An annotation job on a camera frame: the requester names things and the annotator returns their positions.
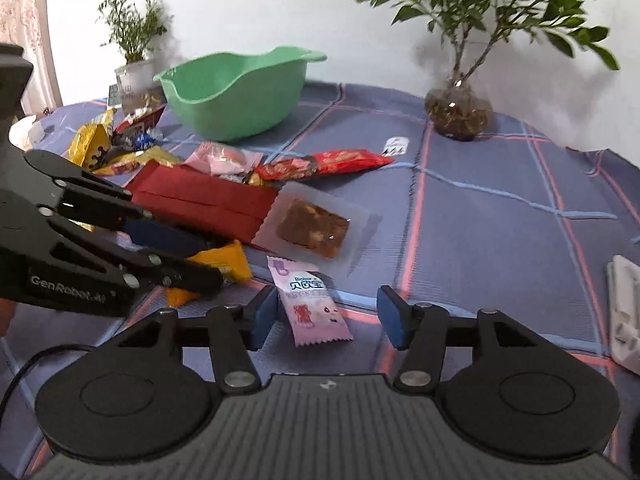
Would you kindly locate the green plastic bowl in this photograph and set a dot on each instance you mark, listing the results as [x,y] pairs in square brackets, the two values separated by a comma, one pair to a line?
[229,96]

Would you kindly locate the pink snack packet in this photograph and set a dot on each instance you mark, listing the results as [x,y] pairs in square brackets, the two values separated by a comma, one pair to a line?
[217,159]

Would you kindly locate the blue foil candy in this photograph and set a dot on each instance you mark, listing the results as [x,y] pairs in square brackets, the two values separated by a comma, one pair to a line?
[144,140]

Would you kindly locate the small-leaf plant in white pot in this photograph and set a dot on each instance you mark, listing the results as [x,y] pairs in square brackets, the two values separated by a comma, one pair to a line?
[135,32]

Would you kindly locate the yellow snack bag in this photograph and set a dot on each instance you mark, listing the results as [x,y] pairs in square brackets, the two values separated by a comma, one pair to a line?
[92,142]

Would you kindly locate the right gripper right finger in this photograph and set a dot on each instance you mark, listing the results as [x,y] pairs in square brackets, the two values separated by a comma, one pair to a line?
[420,332]

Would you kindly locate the pink bear candy packet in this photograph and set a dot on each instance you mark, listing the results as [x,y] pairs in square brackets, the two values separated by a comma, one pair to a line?
[311,311]

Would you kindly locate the white plant tag right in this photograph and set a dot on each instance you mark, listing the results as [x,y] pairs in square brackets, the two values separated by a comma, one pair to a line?
[396,146]

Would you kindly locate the red white snack bag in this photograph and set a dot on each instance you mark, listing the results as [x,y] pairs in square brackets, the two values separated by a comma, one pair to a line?
[142,119]

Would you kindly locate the yellow red stick packet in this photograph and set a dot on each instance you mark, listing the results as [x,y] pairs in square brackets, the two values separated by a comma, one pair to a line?
[130,162]

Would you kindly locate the white device at edge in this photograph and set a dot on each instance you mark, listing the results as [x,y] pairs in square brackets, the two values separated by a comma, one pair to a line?
[624,301]

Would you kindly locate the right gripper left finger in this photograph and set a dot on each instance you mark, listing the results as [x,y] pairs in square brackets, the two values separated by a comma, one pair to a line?
[234,332]

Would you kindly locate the broad-leaf plant in glass vase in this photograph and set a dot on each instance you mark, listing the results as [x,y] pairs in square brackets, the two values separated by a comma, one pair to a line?
[472,28]

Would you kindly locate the clear nut bar packet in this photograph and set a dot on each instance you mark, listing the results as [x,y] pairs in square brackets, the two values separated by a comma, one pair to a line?
[310,226]

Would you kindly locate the small red candy packet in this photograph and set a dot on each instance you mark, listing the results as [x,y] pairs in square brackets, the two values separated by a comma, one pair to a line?
[322,164]

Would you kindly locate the dark red gold pouch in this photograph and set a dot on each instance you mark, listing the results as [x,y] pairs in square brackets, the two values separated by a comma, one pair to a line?
[208,204]

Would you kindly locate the person left hand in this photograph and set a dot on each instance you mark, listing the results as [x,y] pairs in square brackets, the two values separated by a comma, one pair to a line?
[7,312]

